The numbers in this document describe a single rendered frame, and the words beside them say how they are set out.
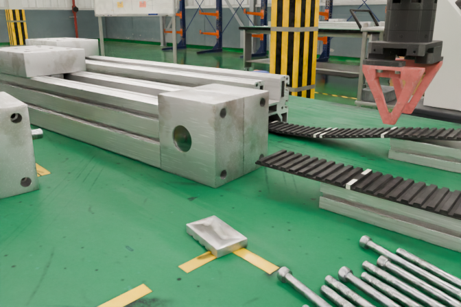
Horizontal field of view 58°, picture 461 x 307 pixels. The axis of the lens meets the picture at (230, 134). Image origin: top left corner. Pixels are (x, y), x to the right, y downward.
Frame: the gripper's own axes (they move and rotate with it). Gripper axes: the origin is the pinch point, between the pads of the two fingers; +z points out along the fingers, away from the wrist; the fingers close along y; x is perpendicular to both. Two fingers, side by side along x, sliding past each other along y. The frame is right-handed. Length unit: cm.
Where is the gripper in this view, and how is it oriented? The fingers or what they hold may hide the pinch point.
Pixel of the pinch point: (398, 112)
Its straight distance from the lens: 58.5
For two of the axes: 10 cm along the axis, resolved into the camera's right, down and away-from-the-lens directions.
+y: -6.0, 2.2, -7.7
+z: 0.0, 9.6, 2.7
